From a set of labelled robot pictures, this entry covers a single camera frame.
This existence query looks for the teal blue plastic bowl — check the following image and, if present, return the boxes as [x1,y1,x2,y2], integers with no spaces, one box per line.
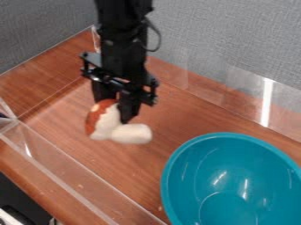
[160,132,301,225]

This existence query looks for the clear acrylic front barrier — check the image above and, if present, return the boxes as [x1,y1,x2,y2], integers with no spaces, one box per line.
[0,98,167,225]

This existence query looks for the clear acrylic back barrier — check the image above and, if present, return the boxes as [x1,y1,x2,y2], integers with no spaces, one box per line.
[90,25,301,143]

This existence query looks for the clear acrylic barrier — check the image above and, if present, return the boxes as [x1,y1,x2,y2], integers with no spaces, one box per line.
[90,25,301,143]
[0,98,167,225]

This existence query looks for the red and white toy mushroom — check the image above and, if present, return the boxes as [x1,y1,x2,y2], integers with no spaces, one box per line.
[84,99,152,144]

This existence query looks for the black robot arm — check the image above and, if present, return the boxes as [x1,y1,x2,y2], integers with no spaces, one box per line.
[81,0,159,123]

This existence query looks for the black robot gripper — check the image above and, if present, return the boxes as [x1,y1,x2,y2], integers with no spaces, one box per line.
[80,52,159,124]

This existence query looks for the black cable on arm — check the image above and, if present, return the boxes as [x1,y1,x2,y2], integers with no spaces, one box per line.
[140,17,161,53]

